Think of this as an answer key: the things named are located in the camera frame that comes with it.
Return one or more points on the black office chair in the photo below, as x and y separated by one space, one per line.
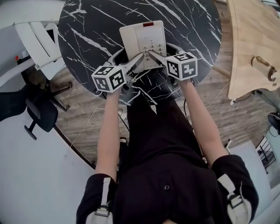
43 109

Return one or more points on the person's left forearm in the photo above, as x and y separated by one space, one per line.
108 135

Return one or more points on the white telephone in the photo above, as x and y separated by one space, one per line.
144 37

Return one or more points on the light wooden desk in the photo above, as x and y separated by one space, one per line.
251 32

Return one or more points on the black round chair base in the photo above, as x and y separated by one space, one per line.
274 120

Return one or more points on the white desk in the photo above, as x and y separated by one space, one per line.
13 74

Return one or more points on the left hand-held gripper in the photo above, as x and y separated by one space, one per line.
109 78

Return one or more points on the person's right forearm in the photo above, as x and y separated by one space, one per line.
203 127

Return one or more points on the person's black clothing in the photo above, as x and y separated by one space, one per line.
162 170

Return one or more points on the white power strip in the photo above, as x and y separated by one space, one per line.
232 102

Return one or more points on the white side table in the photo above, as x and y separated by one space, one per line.
39 43

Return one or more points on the clear bottle with red cap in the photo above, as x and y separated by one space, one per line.
20 57

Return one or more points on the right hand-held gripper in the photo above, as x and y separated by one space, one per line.
181 65

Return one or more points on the black marble round table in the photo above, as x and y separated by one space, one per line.
94 26

